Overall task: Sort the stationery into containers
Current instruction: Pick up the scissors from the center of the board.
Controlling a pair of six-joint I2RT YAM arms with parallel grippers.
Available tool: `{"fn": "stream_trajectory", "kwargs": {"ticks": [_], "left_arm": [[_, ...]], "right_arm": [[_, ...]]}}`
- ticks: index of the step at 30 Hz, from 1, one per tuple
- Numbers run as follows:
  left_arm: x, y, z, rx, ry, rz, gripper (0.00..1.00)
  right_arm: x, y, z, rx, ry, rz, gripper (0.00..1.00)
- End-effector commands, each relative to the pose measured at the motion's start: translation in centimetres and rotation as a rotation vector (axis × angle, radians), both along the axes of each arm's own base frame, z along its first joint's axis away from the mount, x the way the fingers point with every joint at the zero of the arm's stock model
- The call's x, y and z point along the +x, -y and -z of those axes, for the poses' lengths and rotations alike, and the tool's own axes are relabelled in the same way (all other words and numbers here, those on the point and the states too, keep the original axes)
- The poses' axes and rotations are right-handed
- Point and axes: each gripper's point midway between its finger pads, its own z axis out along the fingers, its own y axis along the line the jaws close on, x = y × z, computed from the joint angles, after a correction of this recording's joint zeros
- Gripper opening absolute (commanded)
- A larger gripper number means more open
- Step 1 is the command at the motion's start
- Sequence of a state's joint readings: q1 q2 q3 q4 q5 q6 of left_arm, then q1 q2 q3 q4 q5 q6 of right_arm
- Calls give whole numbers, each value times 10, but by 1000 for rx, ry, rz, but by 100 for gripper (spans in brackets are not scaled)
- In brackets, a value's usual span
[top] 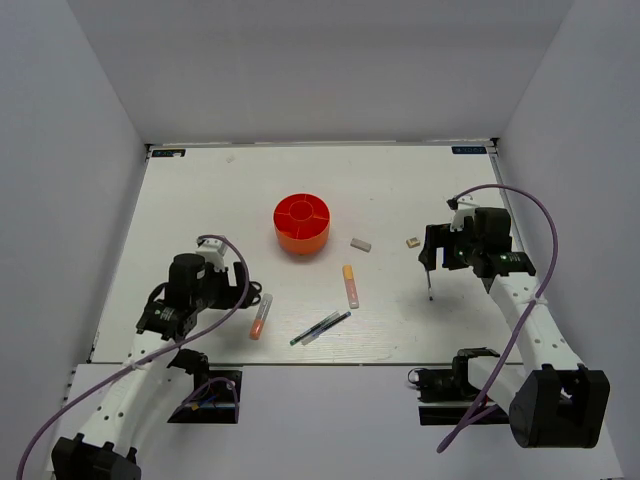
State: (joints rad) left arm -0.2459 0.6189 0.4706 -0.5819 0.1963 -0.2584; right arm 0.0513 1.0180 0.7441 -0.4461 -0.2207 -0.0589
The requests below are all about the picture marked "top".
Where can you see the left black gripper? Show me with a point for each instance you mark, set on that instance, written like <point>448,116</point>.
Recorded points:
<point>232,294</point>

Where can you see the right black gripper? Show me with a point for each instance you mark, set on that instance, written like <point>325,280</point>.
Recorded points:
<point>438,236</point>

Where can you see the blue ballpoint pen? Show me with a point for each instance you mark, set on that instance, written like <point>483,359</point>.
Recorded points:
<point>429,284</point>

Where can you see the beige barcode eraser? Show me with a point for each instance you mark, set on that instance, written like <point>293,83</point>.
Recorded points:
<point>413,242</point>

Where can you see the grey eraser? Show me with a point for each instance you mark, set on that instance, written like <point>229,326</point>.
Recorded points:
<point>360,245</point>

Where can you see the yellow pink highlighter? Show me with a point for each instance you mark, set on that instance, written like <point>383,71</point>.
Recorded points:
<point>350,286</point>

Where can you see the green gel pen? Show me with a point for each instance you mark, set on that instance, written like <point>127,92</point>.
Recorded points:
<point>314,328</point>

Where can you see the blue capped gel pen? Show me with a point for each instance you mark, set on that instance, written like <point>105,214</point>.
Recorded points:
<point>327,326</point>

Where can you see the black handled scissors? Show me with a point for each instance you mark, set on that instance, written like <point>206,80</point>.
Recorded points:
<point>254,295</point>

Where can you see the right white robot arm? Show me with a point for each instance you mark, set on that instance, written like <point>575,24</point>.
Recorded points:
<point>552,400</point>

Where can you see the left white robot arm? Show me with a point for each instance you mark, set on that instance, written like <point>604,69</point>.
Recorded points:
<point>161,374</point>

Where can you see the right blue corner label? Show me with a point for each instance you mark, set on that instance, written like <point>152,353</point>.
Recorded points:
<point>468,150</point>

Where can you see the blue corner label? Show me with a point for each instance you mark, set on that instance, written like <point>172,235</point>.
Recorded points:
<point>468,150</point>
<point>168,153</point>

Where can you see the orange round desk organizer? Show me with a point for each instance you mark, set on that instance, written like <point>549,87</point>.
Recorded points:
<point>302,224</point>

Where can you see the left blue corner label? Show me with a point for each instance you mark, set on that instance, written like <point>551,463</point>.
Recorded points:
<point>168,153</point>

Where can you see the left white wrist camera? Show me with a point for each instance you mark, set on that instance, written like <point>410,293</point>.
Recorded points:
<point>213,251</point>

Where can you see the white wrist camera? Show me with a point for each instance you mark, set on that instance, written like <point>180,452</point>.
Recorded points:
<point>213,251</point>
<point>462,207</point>

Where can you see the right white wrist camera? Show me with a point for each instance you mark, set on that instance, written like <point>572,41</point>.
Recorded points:
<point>462,207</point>

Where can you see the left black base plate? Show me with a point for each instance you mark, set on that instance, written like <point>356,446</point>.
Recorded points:
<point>215,399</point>

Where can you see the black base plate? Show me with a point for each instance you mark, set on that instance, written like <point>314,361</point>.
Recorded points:
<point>215,399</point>
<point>460,412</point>

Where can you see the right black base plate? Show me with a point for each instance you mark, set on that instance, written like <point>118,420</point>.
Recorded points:
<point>460,412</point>

